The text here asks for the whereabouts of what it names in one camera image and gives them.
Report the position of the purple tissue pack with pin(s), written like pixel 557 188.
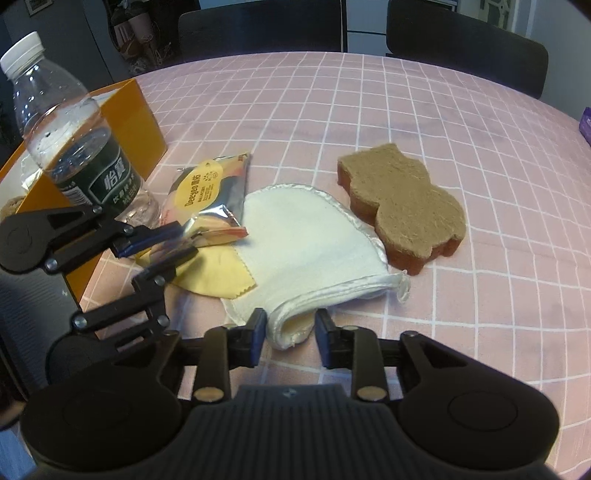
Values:
pixel 586 122

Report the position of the black chair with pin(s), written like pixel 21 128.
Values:
pixel 258 27
pixel 461 46

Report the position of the white satin-edged cloth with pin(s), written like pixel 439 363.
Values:
pixel 304 240

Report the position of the brown plush toy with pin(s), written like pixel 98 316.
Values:
pixel 10 207

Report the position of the brown-topped pink sponge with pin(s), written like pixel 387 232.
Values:
pixel 401 198

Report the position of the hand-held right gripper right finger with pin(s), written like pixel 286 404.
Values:
pixel 323 337

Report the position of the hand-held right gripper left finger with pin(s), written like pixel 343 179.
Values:
pixel 258 332

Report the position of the silver snack packet yellow label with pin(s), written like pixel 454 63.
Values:
pixel 203 184

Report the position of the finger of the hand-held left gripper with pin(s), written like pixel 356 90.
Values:
pixel 147 237
pixel 152 281

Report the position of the clear plastic water bottle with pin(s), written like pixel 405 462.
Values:
pixel 60 120

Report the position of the yellow cleaning cloth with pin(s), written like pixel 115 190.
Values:
pixel 212 272

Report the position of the orange box with white inside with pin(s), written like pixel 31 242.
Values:
pixel 124 120

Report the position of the white vanity cabinet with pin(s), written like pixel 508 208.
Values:
pixel 364 41

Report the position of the pink checked tablecloth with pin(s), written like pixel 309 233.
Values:
pixel 461 138

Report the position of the white glass-panel door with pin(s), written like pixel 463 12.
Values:
pixel 496 11

